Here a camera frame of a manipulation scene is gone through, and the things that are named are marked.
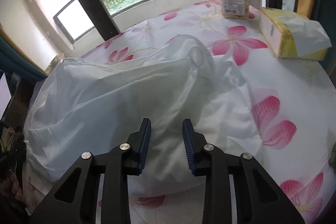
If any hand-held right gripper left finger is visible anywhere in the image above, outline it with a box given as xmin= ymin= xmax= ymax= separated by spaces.
xmin=28 ymin=118 xmax=152 ymax=224

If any white hooded jacket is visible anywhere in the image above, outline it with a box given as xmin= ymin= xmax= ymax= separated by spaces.
xmin=25 ymin=34 xmax=263 ymax=186

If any teal curtain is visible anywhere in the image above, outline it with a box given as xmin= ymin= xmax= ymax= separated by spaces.
xmin=0 ymin=35 xmax=45 ymax=83
xmin=312 ymin=0 xmax=336 ymax=72

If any yellow tissue pack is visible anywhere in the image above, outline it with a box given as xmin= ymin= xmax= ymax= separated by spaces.
xmin=259 ymin=7 xmax=332 ymax=60

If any large cardboard box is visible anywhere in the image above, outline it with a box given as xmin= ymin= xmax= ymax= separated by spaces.
xmin=8 ymin=77 xmax=49 ymax=122

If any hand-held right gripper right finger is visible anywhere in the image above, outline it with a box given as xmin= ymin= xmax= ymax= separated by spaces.
xmin=182 ymin=119 xmax=305 ymax=224

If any yellowish round disc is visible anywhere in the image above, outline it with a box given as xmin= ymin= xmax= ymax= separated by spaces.
xmin=47 ymin=54 xmax=65 ymax=75

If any pink floral tablecloth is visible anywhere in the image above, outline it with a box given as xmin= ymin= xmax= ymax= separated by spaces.
xmin=24 ymin=0 xmax=336 ymax=224

